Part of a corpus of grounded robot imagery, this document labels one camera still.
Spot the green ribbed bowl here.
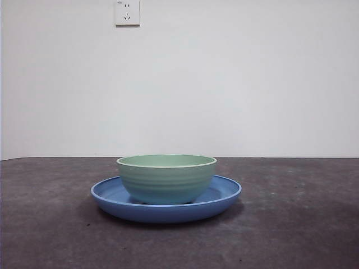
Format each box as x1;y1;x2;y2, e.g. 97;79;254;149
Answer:
116;154;218;205

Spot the blue round plate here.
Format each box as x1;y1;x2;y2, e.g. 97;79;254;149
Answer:
90;175;242;224

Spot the white wall socket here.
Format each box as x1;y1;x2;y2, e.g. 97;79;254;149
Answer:
114;0;141;28

